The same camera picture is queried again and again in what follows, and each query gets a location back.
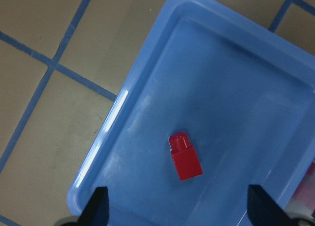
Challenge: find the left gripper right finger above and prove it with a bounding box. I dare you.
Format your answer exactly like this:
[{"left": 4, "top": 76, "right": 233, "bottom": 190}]
[{"left": 247, "top": 185, "right": 301, "bottom": 226}]

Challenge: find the blue plastic tray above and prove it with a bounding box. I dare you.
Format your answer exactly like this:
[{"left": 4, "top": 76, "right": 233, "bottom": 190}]
[{"left": 67, "top": 0, "right": 315, "bottom": 226}]

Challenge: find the red block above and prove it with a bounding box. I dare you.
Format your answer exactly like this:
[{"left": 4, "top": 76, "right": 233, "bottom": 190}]
[{"left": 168, "top": 132, "right": 203, "bottom": 181}]

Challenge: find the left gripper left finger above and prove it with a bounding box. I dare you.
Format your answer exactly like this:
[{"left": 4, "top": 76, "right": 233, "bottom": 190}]
[{"left": 76, "top": 187, "right": 109, "bottom": 226}]

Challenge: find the clear plastic storage box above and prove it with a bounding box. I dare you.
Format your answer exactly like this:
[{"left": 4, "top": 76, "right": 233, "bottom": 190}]
[{"left": 285, "top": 160, "right": 315, "bottom": 222}]

